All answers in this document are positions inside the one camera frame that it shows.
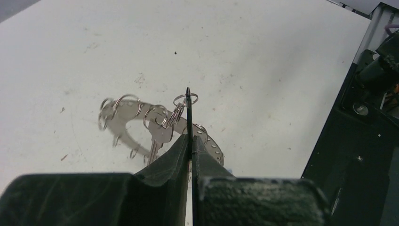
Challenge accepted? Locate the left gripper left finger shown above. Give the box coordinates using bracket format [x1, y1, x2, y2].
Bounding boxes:
[0, 135, 189, 226]

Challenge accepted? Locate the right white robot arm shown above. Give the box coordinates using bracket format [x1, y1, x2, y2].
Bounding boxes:
[356, 31, 399, 94]

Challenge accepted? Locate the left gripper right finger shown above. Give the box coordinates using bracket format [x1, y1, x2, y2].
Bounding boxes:
[192, 136, 331, 226]

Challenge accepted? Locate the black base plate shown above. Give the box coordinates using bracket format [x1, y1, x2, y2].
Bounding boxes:
[302, 50, 399, 226]

